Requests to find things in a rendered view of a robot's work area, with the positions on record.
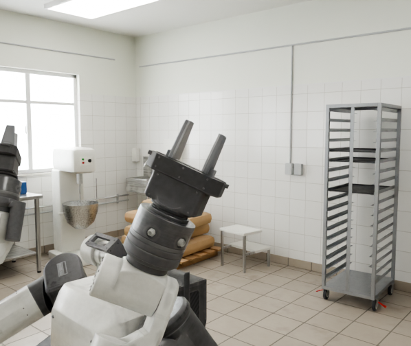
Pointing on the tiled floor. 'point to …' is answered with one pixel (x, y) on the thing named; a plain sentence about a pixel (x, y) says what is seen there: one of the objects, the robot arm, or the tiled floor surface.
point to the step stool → (243, 243)
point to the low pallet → (198, 257)
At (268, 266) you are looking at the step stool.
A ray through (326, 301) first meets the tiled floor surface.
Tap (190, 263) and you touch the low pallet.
